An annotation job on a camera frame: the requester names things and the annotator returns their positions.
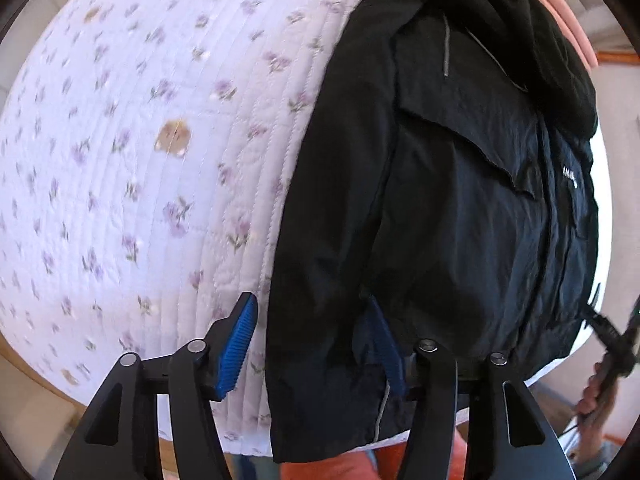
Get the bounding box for black hooded jacket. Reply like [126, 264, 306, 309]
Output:
[265, 0, 601, 463]

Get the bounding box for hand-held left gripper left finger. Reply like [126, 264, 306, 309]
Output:
[52, 292, 259, 480]

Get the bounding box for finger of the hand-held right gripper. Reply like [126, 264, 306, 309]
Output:
[582, 284, 623, 348]

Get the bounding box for person's right hand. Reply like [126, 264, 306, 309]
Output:
[575, 360, 618, 418]

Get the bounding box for person's orange pants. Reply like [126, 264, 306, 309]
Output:
[280, 430, 481, 480]

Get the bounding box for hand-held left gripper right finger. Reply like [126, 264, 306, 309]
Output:
[367, 295, 576, 480]

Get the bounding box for folded pink blanket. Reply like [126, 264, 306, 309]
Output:
[505, 0, 598, 68]

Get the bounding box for floral quilted bedspread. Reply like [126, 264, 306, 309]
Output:
[0, 0, 608, 456]

